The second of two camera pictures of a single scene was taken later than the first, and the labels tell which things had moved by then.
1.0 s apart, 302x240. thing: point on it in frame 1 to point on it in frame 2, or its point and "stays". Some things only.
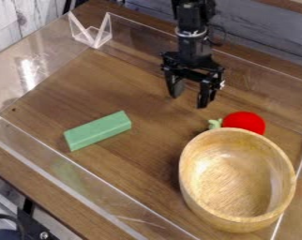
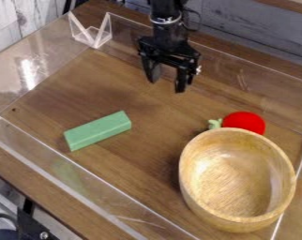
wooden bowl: (236, 179) stays
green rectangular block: (97, 130) stays
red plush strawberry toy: (240, 119) stays
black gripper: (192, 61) to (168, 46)
